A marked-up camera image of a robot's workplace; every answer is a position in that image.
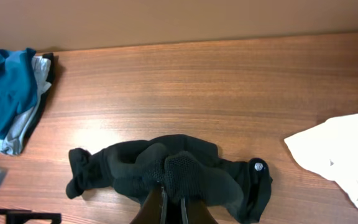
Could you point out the blue button shirt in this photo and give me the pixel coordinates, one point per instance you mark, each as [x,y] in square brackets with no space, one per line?
[5,93]

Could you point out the black t-shirt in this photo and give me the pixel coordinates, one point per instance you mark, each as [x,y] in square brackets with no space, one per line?
[183,166]

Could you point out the white t-shirt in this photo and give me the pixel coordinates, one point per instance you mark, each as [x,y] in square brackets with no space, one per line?
[330,150]

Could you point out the light grey folded garment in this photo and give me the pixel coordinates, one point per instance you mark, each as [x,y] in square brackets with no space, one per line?
[24,124]

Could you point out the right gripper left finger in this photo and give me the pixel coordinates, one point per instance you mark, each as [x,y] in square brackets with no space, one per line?
[154,209]

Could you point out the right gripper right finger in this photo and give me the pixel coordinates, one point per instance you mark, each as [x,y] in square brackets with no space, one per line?
[195,212]

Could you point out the dark navy folded garment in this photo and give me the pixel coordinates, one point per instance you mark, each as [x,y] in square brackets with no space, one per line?
[47,84]

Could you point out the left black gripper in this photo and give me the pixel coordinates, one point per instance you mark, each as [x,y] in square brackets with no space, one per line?
[22,216]

